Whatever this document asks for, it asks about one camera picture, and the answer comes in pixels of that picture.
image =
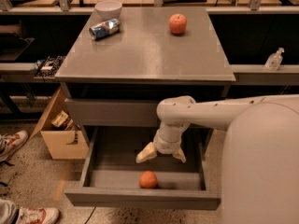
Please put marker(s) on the red white sneaker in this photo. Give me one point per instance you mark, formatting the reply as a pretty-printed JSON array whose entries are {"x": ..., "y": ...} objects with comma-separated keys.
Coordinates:
[
  {"x": 10, "y": 143},
  {"x": 48, "y": 215}
]

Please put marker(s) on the open grey middle drawer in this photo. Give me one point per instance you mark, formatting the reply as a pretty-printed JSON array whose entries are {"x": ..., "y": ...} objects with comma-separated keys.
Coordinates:
[{"x": 110, "y": 175}]

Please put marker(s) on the white bowl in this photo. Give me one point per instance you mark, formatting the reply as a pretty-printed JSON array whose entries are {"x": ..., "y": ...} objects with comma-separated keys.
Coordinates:
[{"x": 108, "y": 10}]

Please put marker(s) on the clear hand sanitizer bottle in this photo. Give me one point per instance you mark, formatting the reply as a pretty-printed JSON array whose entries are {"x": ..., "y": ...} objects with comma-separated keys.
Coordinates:
[{"x": 274, "y": 60}]

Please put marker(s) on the upper red white sneaker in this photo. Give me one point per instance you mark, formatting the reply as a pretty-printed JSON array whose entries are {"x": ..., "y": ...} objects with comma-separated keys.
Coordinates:
[{"x": 10, "y": 143}]

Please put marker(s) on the orange fruit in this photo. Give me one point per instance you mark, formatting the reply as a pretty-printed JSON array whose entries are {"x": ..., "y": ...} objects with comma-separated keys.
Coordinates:
[{"x": 148, "y": 180}]

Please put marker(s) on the grey drawer cabinet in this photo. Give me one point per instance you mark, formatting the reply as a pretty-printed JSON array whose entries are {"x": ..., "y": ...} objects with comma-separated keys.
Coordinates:
[{"x": 118, "y": 81}]

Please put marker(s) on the lower red white sneaker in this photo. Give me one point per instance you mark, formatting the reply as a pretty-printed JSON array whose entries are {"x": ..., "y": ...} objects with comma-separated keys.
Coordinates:
[{"x": 48, "y": 215}]

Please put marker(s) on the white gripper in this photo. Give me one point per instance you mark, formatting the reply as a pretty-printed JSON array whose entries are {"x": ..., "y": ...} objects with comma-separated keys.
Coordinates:
[{"x": 167, "y": 146}]

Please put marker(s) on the crushed blue soda can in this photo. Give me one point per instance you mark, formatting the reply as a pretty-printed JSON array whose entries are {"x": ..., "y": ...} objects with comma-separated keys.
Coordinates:
[{"x": 104, "y": 28}]

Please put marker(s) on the black white patterned box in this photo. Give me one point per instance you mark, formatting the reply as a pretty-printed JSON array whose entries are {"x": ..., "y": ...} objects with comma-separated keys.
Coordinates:
[{"x": 48, "y": 67}]

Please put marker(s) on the snack packet in crate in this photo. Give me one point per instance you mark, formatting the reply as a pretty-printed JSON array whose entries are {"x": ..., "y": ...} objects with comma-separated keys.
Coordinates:
[{"x": 62, "y": 121}]

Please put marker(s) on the red apple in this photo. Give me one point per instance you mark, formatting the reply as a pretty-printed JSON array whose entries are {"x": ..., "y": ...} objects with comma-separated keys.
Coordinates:
[{"x": 177, "y": 24}]

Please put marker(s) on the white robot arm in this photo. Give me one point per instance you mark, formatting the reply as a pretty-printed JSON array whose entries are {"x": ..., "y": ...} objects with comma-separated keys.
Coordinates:
[{"x": 260, "y": 158}]

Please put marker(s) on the wooden crate on floor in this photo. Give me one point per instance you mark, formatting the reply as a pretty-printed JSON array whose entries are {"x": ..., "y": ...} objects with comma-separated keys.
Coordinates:
[{"x": 62, "y": 144}]

